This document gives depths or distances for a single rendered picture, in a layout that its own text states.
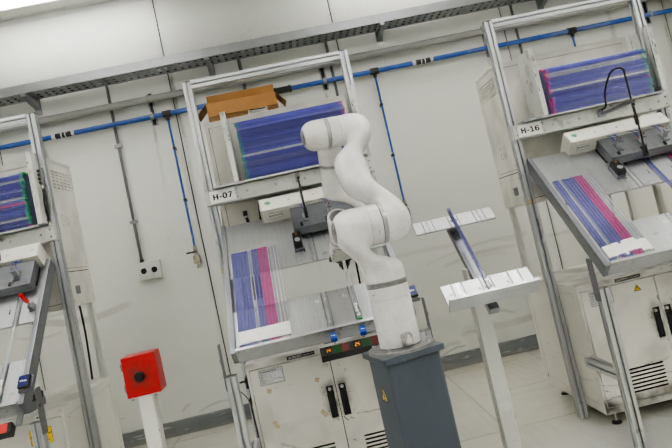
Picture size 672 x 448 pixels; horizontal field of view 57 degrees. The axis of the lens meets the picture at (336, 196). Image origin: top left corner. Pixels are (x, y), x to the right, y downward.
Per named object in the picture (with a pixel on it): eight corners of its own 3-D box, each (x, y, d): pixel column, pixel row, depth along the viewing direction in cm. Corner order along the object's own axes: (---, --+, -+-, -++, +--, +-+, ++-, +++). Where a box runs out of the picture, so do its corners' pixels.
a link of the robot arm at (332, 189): (361, 154, 229) (369, 227, 241) (318, 159, 229) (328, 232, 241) (363, 162, 221) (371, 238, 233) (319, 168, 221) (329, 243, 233)
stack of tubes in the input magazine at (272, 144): (356, 156, 282) (343, 98, 284) (245, 179, 278) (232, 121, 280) (353, 159, 295) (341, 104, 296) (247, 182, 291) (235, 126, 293)
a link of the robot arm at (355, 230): (412, 280, 176) (393, 198, 178) (349, 296, 173) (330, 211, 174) (400, 279, 188) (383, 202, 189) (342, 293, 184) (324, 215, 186)
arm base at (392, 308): (445, 342, 174) (430, 277, 175) (383, 361, 168) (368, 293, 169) (417, 336, 192) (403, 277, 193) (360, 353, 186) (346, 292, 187)
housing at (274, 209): (370, 211, 288) (367, 187, 279) (265, 234, 284) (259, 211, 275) (366, 200, 294) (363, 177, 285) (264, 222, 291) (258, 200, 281)
